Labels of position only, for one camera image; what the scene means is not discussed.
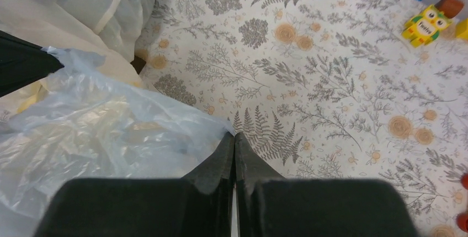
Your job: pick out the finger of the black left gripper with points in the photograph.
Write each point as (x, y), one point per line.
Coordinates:
(23, 63)

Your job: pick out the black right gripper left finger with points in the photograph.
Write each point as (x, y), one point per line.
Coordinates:
(197, 204)

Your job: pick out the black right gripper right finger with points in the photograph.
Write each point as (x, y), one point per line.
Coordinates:
(269, 204)

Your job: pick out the light blue trash bag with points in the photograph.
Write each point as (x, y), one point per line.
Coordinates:
(79, 123)

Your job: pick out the translucent white yellow trash bag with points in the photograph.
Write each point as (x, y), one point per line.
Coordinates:
(107, 27)

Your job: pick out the floral patterned table mat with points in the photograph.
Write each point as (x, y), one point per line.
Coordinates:
(323, 89)

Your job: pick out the yellow toy figure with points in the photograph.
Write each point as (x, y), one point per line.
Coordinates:
(425, 27)

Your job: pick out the yellow toy block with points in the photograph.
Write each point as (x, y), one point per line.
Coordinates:
(461, 29)

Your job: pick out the brown toy block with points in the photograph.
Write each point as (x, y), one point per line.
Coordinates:
(450, 8)

